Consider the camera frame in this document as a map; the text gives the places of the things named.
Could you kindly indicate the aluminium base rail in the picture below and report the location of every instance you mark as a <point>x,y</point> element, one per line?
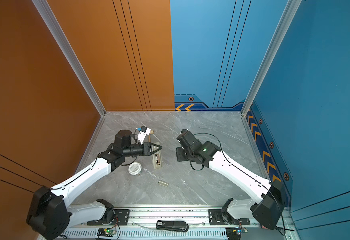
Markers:
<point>205,223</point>

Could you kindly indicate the aluminium corner post left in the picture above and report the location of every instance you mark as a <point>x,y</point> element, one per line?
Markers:
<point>61,39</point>

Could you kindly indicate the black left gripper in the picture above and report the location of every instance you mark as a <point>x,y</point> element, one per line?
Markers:
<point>146,147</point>

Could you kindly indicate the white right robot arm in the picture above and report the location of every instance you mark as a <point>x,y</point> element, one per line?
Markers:
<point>267,198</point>

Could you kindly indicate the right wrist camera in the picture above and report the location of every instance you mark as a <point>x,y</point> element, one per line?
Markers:
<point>186,138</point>

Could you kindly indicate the aluminium corner post right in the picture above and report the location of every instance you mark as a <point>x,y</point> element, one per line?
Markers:
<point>278,36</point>

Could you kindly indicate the green circuit board left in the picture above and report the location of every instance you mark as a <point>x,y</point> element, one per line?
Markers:
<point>107,233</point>

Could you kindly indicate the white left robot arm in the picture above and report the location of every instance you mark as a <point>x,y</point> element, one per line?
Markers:
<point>52,212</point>

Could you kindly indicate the wooden mallet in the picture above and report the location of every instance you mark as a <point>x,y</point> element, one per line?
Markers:
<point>150,134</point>

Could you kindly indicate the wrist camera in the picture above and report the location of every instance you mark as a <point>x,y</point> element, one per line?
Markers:
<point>186,138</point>
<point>143,132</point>

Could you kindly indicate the aluminium corner post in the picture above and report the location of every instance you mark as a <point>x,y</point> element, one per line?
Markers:
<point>278,36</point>
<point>61,39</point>

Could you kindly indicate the black handheld scanner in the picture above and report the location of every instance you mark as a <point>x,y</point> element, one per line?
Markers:
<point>175,226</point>

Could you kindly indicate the remote battery cover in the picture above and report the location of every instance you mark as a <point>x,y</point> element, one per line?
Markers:
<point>162,183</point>

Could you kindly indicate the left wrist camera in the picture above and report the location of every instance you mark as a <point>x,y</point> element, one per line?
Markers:
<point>143,132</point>

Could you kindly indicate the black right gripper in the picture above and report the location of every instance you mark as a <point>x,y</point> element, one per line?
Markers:
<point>179,157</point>

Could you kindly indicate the circuit board right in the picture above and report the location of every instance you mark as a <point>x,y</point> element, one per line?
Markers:
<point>235,233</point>

